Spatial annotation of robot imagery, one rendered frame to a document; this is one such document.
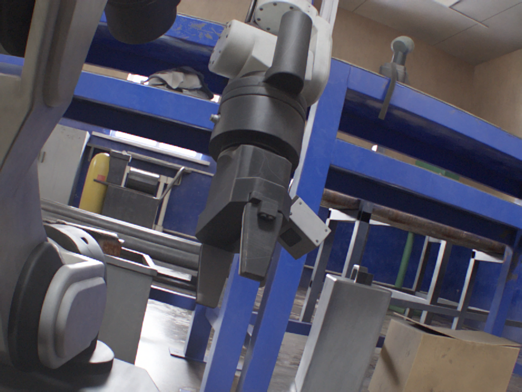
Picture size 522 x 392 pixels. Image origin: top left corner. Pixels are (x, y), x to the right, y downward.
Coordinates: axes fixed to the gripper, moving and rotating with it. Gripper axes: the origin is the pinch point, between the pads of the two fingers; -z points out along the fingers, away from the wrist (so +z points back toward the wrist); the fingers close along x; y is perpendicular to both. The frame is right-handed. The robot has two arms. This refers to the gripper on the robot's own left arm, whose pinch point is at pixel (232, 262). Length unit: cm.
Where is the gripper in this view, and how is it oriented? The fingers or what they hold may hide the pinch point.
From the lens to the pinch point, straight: 54.5
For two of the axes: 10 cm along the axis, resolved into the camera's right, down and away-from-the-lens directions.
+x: 4.1, -3.6, -8.4
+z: 1.6, -8.7, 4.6
